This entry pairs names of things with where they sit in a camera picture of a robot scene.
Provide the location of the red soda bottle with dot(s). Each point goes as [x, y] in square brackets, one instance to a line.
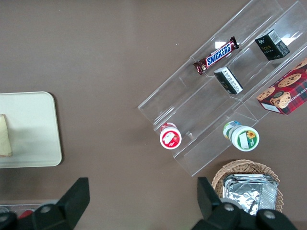
[25, 213]

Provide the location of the small black carton box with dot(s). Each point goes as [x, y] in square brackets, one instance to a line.
[271, 46]
[229, 80]

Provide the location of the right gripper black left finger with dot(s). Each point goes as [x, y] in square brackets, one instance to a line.
[69, 206]

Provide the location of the clear acrylic stepped stand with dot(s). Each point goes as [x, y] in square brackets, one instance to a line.
[211, 110]

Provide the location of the cream rectangular plastic tray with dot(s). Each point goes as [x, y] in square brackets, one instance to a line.
[31, 124]

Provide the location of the light tan wicker basket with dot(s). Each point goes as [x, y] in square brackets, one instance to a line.
[242, 166]

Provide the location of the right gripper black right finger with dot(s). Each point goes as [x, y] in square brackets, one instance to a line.
[216, 210]

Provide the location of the clear acrylic bottle rack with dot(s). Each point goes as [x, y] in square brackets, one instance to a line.
[16, 206]

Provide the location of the triangular sandwich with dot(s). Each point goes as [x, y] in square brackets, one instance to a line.
[5, 136]

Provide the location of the green lid yogurt cup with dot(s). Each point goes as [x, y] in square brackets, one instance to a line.
[244, 139]

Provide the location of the brown Snickers bar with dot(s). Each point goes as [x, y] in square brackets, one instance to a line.
[217, 56]

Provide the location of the stack of foil trays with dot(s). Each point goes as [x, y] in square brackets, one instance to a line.
[249, 191]

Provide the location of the red plaid cookie box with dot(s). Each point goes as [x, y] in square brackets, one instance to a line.
[287, 93]

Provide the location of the red lid yogurt cup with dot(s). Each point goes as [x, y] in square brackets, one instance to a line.
[170, 137]

